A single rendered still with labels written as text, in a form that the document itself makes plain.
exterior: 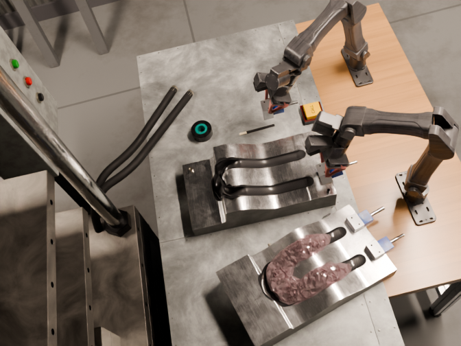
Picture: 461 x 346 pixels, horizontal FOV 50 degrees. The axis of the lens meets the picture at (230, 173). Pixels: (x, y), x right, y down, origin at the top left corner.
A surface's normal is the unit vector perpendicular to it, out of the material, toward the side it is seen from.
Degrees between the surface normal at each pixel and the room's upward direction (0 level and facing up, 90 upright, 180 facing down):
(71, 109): 0
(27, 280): 0
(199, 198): 0
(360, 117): 14
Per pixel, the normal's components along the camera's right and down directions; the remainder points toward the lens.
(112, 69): -0.13, -0.47
